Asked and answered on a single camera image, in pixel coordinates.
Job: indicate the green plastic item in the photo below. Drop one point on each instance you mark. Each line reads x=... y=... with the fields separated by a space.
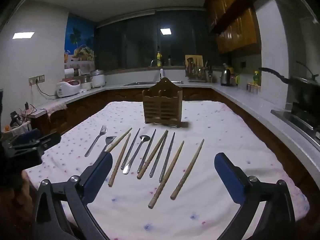
x=237 y=78

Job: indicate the wooden cutting board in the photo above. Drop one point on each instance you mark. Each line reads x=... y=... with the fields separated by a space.
x=197 y=58

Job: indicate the steel sink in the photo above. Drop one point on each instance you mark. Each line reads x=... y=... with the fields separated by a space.
x=140 y=83

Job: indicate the dark bottle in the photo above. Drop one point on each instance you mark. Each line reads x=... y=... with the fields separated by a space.
x=169 y=60

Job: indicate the white lace cloth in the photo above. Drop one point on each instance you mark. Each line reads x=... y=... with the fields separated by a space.
x=57 y=105

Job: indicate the kitchen faucet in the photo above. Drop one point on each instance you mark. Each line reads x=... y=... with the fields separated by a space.
x=161 y=73

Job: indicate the metal chopstick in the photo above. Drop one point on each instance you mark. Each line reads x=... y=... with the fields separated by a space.
x=146 y=150
x=167 y=157
x=130 y=148
x=157 y=158

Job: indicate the short metal fork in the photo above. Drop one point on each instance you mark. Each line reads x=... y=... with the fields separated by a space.
x=110 y=140

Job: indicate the wooden wall cabinets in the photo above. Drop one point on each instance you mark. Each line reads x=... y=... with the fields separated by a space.
x=237 y=30

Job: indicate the steel gas stove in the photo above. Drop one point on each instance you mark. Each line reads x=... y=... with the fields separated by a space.
x=300 y=120

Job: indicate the white rice cooker steel lid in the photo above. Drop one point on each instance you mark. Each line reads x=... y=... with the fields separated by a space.
x=98 y=78

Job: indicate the dark kitchen window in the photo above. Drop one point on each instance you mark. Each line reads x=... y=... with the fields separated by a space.
x=140 y=45

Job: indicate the metal spoon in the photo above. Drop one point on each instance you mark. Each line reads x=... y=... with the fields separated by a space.
x=145 y=138

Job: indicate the small glass-lidded pot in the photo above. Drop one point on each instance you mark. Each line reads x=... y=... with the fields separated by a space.
x=85 y=83

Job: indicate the green yellow-capped bottle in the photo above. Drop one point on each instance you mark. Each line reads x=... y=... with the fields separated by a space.
x=256 y=78

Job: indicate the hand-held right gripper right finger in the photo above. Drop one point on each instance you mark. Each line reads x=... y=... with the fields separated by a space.
x=230 y=180

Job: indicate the long metal fork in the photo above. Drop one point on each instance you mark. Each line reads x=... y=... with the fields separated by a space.
x=95 y=142

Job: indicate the steel electric kettle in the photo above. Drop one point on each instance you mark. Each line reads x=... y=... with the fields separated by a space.
x=226 y=77

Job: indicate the white dotted tablecloth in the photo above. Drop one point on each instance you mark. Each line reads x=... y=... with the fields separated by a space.
x=205 y=220

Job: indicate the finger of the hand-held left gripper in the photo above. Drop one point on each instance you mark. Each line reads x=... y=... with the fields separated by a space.
x=50 y=141
x=31 y=135

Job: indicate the yellow dish soap bottle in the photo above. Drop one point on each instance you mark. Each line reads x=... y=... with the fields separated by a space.
x=159 y=57

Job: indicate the tropical fruit wall poster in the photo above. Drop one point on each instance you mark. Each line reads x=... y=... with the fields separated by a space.
x=80 y=37

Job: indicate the kitchen utensil rack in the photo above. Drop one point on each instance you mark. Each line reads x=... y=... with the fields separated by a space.
x=198 y=73

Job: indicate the wall socket strip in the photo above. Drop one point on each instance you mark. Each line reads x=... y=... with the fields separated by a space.
x=36 y=79

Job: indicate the dark wall outlet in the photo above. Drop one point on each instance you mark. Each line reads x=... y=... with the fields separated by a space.
x=243 y=64

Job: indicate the wooden utensil holder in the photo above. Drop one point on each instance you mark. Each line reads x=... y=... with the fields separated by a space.
x=162 y=105

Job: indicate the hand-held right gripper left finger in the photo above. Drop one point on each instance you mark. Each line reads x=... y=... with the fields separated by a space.
x=100 y=175

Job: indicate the spice jar rack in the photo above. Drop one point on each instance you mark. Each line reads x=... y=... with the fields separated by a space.
x=253 y=88

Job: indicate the red and white rice cooker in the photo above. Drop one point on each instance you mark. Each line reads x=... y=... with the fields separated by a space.
x=67 y=87

